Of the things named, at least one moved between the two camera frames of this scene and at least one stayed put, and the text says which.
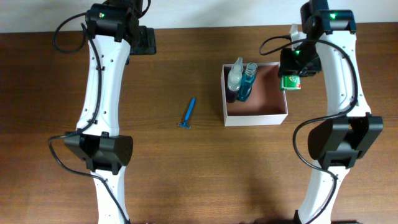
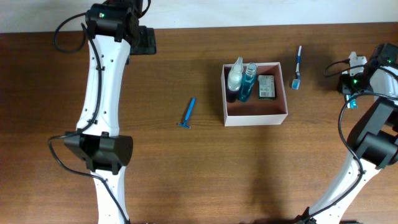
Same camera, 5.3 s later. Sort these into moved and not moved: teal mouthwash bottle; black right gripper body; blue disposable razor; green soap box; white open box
Moved: black right gripper body; green soap box
Not moved: white open box; teal mouthwash bottle; blue disposable razor
